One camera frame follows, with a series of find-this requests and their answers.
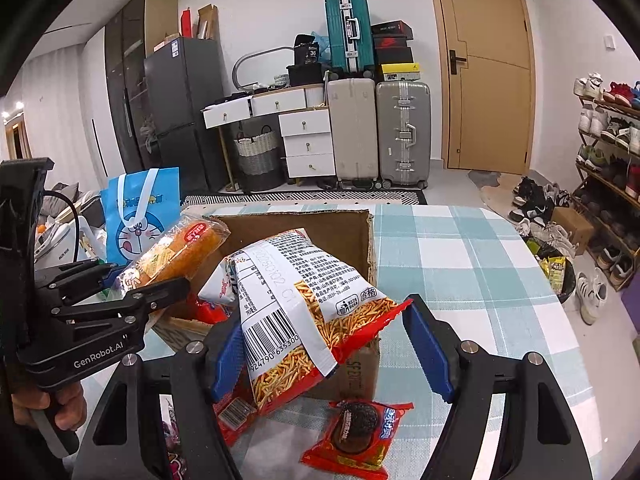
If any teal suitcase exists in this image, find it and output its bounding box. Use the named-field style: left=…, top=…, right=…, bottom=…
left=324, top=0, right=375, bottom=78

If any small brown carton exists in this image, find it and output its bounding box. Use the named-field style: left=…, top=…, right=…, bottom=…
left=550, top=206, right=595, bottom=256

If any red stick snack packet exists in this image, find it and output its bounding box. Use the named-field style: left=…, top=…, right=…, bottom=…
left=222, top=229, right=413, bottom=416

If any grey refrigerator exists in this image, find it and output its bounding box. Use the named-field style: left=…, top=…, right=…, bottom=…
left=144, top=36, right=228, bottom=193

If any purple candy bag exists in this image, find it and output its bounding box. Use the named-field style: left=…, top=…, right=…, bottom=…
left=159, top=395, right=190, bottom=480

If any woven laundry basket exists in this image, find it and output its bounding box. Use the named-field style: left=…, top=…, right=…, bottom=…
left=232, top=130, right=283, bottom=193

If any silver suitcase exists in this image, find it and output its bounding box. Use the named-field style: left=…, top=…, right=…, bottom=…
left=375, top=80, right=432, bottom=191

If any yellow snack packet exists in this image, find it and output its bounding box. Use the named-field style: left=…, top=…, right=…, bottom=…
left=546, top=256, right=567, bottom=294

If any beige suitcase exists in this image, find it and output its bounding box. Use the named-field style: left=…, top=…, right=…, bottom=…
left=326, top=77, right=379, bottom=190

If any white appliance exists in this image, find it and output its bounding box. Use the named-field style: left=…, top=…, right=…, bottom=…
left=36, top=220, right=83, bottom=266

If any blue cartoon tote bag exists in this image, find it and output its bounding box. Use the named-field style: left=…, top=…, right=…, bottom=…
left=100, top=166, right=181, bottom=267

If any brown cardboard box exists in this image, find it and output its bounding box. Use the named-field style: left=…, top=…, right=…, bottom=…
left=152, top=204, right=382, bottom=403

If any white plastic bag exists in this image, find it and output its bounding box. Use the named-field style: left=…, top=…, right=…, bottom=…
left=75, top=215, right=109, bottom=262

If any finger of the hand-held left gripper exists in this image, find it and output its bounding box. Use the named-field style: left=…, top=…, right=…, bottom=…
left=51, top=276, right=192, bottom=334
left=36, top=259, right=124, bottom=306

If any beige round rug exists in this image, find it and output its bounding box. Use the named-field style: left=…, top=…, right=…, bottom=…
left=467, top=169, right=532, bottom=207

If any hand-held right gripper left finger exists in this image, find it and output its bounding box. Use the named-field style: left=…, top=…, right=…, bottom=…
left=72, top=322, right=246, bottom=480

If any wooden shoe rack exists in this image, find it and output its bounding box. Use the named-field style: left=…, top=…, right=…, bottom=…
left=572, top=95, right=640, bottom=291

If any white drawer desk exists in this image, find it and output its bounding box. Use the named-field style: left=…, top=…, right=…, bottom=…
left=201, top=82, right=337, bottom=181

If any clear-wrapped bread packet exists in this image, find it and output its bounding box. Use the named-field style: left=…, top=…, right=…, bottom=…
left=116, top=215, right=232, bottom=293

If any shoe rack with shoes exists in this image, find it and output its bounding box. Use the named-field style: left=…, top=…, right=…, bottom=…
left=572, top=72, right=640, bottom=281

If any white red snack packet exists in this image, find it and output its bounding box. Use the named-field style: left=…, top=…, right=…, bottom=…
left=197, top=257, right=243, bottom=306

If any black trash bin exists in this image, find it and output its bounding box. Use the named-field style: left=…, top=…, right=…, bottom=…
left=534, top=242, right=577, bottom=306

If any light blue plastic bag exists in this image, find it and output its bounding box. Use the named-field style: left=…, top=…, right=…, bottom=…
left=312, top=30, right=331, bottom=63

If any tan wooden door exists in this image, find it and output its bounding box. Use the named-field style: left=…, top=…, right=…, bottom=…
left=425, top=0, right=536, bottom=176

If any person's left hand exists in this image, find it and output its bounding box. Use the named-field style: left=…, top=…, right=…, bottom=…
left=12, top=384, right=89, bottom=433

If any yellow black shoe box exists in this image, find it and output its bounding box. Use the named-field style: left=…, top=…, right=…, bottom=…
left=378, top=62, right=421, bottom=82

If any black white striped rug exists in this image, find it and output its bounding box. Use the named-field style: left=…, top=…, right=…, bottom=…
left=194, top=190, right=429, bottom=206

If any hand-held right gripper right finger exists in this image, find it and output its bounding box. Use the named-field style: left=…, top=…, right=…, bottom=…
left=402, top=296, right=593, bottom=480

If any flat cardboard sheet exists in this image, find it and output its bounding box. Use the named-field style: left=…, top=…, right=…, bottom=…
left=145, top=0, right=179, bottom=53

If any scattered pile of shoes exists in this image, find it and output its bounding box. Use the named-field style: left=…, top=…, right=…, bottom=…
left=509, top=175, right=609, bottom=327

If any red black shoe box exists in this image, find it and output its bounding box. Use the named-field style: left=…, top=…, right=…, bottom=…
left=374, top=35, right=413, bottom=52

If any red cookie packet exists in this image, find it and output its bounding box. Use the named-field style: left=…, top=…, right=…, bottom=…
left=301, top=400, right=416, bottom=479

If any black printed box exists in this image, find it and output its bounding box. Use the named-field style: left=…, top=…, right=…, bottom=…
left=294, top=34, right=321, bottom=66

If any dark tall wardrobe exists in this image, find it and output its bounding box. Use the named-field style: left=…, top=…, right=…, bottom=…
left=104, top=0, right=151, bottom=181

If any grey hanging cloth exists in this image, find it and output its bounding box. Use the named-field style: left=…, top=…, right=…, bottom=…
left=140, top=115, right=162, bottom=155

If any grey curved metal tube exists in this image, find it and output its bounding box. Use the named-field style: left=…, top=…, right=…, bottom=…
left=232, top=46, right=296, bottom=93

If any purple rolled mat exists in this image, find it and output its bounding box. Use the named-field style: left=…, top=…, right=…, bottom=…
left=620, top=285, right=640, bottom=332

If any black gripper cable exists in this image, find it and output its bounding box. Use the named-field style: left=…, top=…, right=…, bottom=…
left=42, top=189, right=83, bottom=263

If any open brown carton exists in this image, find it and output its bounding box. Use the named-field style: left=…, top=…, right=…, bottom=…
left=195, top=4, right=219, bottom=41

